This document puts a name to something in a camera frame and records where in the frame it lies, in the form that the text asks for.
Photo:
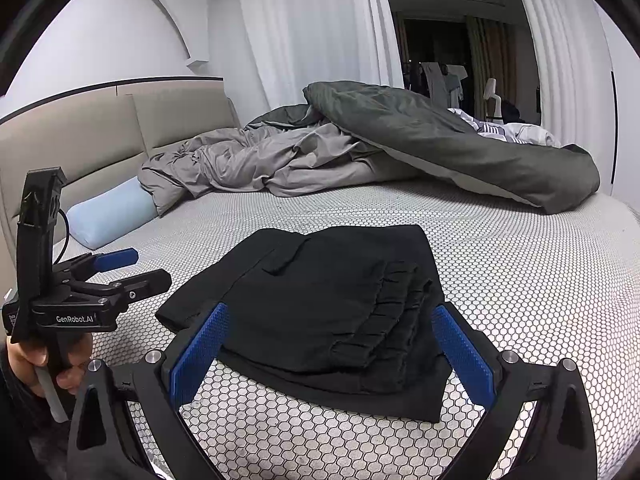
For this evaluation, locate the white striped bedding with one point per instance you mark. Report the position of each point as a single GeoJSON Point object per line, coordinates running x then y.
{"type": "Point", "coordinates": [520, 132]}

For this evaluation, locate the white curtain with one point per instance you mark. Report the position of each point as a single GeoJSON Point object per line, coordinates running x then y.
{"type": "Point", "coordinates": [565, 60]}
{"type": "Point", "coordinates": [310, 35]}

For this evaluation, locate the dark grey duvet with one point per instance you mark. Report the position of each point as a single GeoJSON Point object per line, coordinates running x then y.
{"type": "Point", "coordinates": [450, 145]}

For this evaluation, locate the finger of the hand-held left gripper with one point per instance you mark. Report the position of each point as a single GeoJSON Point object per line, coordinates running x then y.
{"type": "Point", "coordinates": [117, 258]}
{"type": "Point", "coordinates": [145, 282]}

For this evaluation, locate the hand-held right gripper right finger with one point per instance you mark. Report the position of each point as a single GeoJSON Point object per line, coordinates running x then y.
{"type": "Point", "coordinates": [462, 355]}

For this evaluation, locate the light grey blanket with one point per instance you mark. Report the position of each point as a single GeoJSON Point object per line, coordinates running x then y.
{"type": "Point", "coordinates": [260, 160]}

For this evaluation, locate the beige padded headboard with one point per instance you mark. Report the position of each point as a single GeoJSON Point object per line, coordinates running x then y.
{"type": "Point", "coordinates": [75, 135]}

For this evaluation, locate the white honeycomb mattress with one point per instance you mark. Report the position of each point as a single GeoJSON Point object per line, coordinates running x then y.
{"type": "Point", "coordinates": [500, 260]}

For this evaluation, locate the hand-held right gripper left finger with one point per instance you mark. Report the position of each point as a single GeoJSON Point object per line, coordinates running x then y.
{"type": "Point", "coordinates": [200, 355]}

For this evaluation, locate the black pants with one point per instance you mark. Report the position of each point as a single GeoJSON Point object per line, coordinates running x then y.
{"type": "Point", "coordinates": [310, 290]}

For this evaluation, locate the hanging clothes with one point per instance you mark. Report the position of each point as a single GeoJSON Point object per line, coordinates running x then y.
{"type": "Point", "coordinates": [440, 80]}

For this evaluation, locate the person's left hand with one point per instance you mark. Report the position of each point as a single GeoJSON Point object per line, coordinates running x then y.
{"type": "Point", "coordinates": [25, 360]}

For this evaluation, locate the brown curtain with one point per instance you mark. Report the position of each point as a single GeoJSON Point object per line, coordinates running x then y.
{"type": "Point", "coordinates": [492, 50]}

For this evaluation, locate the white office chair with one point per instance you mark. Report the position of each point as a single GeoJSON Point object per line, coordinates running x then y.
{"type": "Point", "coordinates": [490, 90]}

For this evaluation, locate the light blue pillow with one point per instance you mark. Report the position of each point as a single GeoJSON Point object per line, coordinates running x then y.
{"type": "Point", "coordinates": [110, 215]}

